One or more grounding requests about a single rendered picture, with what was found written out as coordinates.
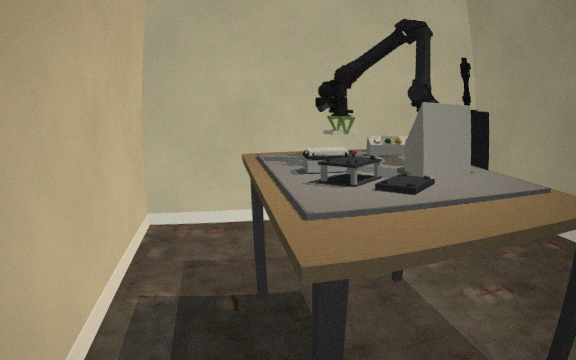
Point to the white button panel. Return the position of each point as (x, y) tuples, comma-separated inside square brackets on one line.
[(379, 146)]

